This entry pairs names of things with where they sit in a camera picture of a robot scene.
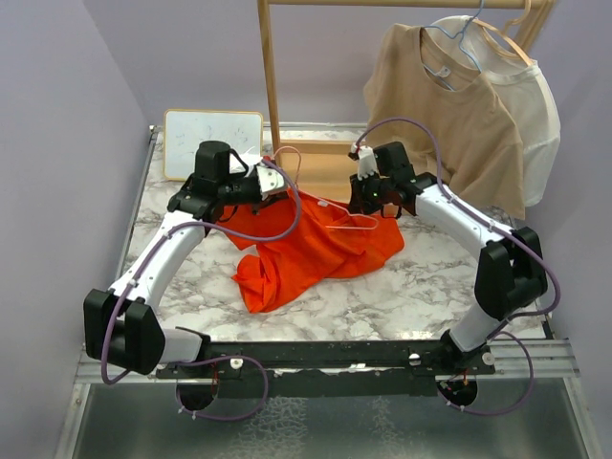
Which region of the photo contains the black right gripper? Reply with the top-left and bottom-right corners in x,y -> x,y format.
348,168 -> 393,217

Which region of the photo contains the pink wire hanger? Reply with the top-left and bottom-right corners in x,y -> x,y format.
272,145 -> 380,230

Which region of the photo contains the orange t-shirt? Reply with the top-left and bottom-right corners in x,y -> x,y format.
228,191 -> 404,314

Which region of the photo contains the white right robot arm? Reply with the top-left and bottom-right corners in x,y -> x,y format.
348,142 -> 548,374

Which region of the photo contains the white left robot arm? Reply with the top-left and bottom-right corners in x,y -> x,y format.
83,141 -> 287,384

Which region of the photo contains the beige t-shirt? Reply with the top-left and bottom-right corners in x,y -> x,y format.
363,24 -> 526,218

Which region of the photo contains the white t-shirt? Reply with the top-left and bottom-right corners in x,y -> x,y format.
428,15 -> 560,207

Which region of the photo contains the wooden hanger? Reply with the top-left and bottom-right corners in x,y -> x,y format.
472,0 -> 535,66

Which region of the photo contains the wooden clothes rack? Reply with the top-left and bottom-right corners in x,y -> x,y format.
256,0 -> 558,217

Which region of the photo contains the small whiteboard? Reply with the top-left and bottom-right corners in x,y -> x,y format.
164,109 -> 263,181

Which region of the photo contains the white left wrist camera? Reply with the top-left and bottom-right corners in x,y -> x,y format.
254,164 -> 288,201

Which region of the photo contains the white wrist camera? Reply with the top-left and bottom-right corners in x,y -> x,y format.
349,143 -> 378,181
254,164 -> 288,201

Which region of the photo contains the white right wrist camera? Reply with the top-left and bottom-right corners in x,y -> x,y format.
349,143 -> 378,181

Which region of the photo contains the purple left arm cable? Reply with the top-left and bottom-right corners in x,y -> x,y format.
99,157 -> 303,424

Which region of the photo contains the aluminium table frame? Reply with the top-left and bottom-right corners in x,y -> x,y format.
52,124 -> 603,459

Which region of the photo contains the blue wire hanger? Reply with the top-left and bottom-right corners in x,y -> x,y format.
424,0 -> 486,92

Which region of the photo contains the black mounting rail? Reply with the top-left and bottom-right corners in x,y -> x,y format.
156,339 -> 494,399

